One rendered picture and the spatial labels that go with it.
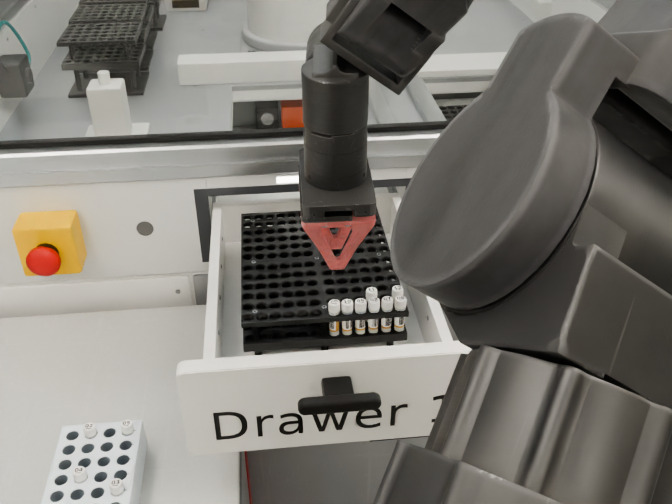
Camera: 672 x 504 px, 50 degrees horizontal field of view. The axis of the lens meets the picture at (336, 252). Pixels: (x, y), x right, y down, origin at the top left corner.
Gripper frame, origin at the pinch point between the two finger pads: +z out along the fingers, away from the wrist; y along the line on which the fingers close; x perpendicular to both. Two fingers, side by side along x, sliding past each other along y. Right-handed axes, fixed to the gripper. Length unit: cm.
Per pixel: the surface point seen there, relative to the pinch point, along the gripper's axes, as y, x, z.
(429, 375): -11.1, -8.0, 6.6
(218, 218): 20.2, 13.7, 9.5
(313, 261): 8.7, 2.0, 8.1
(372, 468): 19, -8, 63
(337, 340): -1.9, 0.0, 10.6
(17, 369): 7.2, 38.9, 21.7
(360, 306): -1.1, -2.5, 6.5
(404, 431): -11.7, -5.9, 13.9
